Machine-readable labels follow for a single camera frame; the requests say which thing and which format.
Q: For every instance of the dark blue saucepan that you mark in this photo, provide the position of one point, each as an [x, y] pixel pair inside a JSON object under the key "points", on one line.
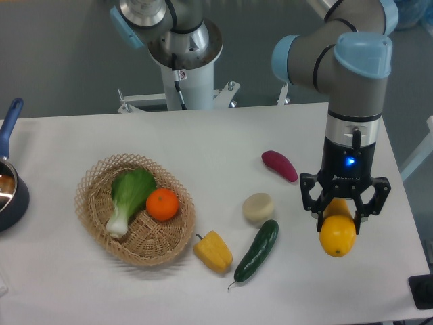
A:
{"points": [[15, 196]]}

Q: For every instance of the purple sweet potato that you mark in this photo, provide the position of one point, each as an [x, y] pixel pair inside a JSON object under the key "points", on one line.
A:
{"points": [[278, 163]]}

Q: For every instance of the orange fruit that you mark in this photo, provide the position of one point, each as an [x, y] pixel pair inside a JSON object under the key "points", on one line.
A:
{"points": [[162, 204]]}

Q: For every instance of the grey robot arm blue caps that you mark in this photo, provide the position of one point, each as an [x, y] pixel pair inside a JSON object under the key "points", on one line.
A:
{"points": [[348, 59]]}

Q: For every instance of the yellow mango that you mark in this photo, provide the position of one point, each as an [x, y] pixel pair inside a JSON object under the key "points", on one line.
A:
{"points": [[338, 231]]}

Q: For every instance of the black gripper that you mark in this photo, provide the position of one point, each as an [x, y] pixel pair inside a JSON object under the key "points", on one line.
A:
{"points": [[345, 173]]}

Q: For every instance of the woven wicker basket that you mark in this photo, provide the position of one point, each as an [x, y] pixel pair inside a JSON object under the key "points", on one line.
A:
{"points": [[148, 242]]}

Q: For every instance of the green cucumber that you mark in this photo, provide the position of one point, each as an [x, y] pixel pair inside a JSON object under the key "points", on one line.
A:
{"points": [[259, 250]]}

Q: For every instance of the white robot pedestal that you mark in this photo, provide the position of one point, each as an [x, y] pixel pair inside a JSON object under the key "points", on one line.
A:
{"points": [[184, 90]]}

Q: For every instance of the yellow bell pepper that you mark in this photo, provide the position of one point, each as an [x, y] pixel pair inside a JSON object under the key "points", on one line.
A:
{"points": [[213, 252]]}

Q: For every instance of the white frame at right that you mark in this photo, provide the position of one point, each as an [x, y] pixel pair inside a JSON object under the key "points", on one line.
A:
{"points": [[418, 156]]}

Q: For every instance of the beige round bun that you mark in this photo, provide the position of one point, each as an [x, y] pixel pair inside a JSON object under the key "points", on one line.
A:
{"points": [[258, 207]]}

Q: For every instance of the black device at table edge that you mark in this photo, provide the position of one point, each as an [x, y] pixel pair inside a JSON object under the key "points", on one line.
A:
{"points": [[421, 290]]}

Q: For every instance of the green bok choy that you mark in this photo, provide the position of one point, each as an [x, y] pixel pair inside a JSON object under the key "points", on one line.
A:
{"points": [[129, 193]]}

